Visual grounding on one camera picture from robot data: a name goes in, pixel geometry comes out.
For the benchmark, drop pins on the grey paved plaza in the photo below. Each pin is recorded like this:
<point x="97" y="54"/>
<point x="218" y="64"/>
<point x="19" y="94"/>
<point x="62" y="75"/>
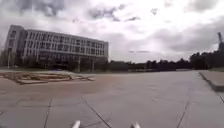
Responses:
<point x="140" y="96"/>

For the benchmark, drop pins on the row of dark trees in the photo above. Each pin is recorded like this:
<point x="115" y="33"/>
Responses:
<point x="166" y="64"/>

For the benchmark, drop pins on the large white multi-storey building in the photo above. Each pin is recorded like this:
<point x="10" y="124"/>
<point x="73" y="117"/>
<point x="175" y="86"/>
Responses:
<point x="56" y="45"/>

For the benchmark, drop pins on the robot's own part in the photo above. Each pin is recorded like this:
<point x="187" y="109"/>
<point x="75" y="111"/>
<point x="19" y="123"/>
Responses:
<point x="135" y="125"/>
<point x="76" y="124"/>

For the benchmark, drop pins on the brown patterned ground bed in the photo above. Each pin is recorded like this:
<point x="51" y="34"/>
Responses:
<point x="40" y="77"/>

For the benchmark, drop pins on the raised stone platform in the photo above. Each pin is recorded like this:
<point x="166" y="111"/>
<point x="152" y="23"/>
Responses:
<point x="215" y="79"/>

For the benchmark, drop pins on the construction crane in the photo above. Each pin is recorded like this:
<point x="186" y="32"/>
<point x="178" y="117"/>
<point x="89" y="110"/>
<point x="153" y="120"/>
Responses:
<point x="220" y="40"/>

